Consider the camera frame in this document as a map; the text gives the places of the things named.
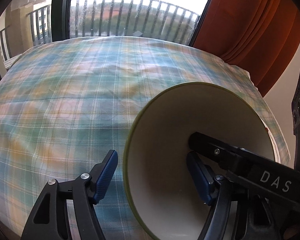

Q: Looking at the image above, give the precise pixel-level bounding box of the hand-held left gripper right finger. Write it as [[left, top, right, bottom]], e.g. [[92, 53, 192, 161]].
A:
[[186, 152, 282, 240]]

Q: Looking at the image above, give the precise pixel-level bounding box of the orange curtain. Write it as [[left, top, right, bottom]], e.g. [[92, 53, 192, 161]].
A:
[[192, 0, 300, 98]]

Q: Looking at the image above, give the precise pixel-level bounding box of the cream bowl with blue flowers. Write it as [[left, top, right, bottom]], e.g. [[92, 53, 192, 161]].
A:
[[123, 82, 275, 240]]

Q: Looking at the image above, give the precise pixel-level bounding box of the plaid tablecloth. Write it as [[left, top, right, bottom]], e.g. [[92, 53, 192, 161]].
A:
[[0, 36, 290, 240]]

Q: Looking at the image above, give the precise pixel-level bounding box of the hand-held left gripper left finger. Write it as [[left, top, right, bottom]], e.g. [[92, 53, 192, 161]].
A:
[[20, 149, 118, 240]]

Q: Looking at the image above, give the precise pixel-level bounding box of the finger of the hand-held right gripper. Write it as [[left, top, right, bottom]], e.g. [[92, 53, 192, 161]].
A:
[[188, 132, 241, 171]]

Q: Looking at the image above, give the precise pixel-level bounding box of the balcony railing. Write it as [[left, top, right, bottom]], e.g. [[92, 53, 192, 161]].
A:
[[0, 0, 199, 46]]

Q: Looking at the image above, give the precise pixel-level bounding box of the black window frame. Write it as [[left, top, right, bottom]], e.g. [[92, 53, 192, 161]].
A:
[[0, 0, 222, 85]]

